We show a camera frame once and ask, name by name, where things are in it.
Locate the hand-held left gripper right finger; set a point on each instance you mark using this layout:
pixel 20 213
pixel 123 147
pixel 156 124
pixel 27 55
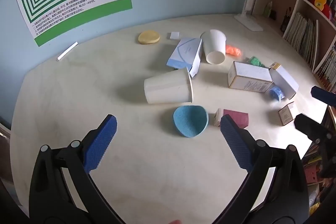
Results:
pixel 236 142

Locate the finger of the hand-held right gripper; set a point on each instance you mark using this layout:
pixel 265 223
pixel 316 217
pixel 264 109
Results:
pixel 321 94
pixel 308 125

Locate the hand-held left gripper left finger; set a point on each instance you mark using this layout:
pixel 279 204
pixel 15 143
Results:
pixel 101 142

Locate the blue plastic glove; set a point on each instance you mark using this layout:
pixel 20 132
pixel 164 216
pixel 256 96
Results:
pixel 276 92

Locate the blue round sponge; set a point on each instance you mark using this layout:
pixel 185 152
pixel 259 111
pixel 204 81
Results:
pixel 190 120

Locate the person's left hand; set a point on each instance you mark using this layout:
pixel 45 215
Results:
pixel 174 222

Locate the small brown-edged box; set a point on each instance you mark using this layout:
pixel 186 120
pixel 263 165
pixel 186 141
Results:
pixel 288 113

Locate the pink box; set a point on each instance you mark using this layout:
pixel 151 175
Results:
pixel 236 117

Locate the row of thin books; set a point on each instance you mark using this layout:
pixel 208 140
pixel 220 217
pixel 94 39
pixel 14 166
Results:
pixel 328 69
pixel 300 32

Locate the long plain white box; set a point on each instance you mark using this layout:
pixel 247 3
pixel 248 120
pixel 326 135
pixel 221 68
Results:
pixel 286 81

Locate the row of colourful low books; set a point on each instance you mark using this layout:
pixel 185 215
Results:
pixel 312 166

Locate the white box with gold trim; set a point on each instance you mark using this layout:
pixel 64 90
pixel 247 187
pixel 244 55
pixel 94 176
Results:
pixel 249 75

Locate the crumpled green paper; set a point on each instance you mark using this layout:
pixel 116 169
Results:
pixel 255 61

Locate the red toy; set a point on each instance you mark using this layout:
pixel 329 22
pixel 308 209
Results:
pixel 328 11

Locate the white paper cup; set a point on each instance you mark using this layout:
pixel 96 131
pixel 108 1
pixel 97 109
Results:
pixel 166 86
pixel 214 45

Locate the crumpled orange paper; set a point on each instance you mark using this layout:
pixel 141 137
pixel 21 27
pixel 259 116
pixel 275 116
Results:
pixel 233 50

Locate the white chalk stick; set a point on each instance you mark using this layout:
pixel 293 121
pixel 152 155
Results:
pixel 67 51

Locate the blue and white carton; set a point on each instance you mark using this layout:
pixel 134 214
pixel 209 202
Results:
pixel 185 54

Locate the yellow round sponge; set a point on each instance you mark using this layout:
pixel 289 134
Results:
pixel 149 37

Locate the small white square pad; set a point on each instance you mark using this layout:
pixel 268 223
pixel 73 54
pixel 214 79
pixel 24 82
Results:
pixel 174 35

